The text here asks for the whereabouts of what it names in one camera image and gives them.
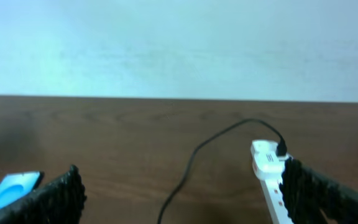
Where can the white power strip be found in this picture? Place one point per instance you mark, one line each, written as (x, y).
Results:
(272, 193)

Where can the white USB charger plug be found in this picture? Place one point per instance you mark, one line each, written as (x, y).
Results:
(267, 165)

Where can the blue Galaxy smartphone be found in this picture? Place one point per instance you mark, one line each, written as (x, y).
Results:
(17, 185)

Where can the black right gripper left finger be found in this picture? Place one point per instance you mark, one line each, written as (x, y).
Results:
(60, 201)

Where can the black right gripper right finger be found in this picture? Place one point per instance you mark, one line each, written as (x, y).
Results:
(311, 197)

